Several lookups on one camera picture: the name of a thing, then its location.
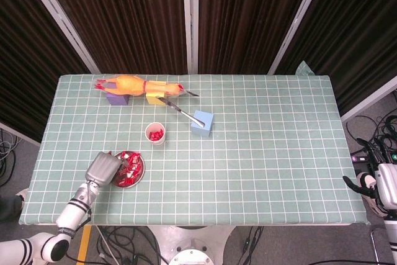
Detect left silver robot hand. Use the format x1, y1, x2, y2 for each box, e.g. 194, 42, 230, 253
85, 150, 132, 187

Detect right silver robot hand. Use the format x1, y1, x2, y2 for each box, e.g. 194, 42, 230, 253
342, 137, 397, 213

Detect metal bowl of candies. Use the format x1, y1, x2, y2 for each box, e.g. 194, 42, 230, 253
110, 150, 146, 189

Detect white paper cup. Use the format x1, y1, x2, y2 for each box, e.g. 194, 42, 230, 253
145, 122, 167, 147

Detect purple foam cube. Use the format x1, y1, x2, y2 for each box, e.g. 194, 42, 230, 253
107, 92, 130, 106

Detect worn light sneaker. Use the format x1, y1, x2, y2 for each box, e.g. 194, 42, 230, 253
17, 187, 30, 213

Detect yellow foam block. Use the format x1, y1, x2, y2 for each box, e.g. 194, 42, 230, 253
145, 81, 166, 106

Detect orange rubber chicken toy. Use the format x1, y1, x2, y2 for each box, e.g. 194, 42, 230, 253
94, 74, 184, 97

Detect steel table knife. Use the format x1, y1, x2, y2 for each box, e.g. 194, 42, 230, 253
158, 96, 206, 128

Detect person leg dark trousers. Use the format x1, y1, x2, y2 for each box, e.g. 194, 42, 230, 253
0, 193, 25, 224

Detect light blue foam cube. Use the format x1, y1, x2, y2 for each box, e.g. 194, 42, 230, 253
190, 110, 215, 138

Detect dark brown curtain panel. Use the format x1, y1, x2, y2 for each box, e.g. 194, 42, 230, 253
0, 0, 92, 143
197, 0, 317, 76
275, 0, 397, 115
37, 0, 189, 75

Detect green checked tablecloth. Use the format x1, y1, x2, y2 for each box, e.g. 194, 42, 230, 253
17, 60, 372, 226

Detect black cable tangle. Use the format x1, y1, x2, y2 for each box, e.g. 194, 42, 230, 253
240, 225, 264, 259
0, 128, 21, 187
92, 225, 170, 265
346, 91, 397, 157

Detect white divider rail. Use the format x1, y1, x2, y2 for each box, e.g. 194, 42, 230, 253
0, 122, 41, 148
340, 77, 397, 123

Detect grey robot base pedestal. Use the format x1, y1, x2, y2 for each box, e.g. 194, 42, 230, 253
148, 224, 236, 265

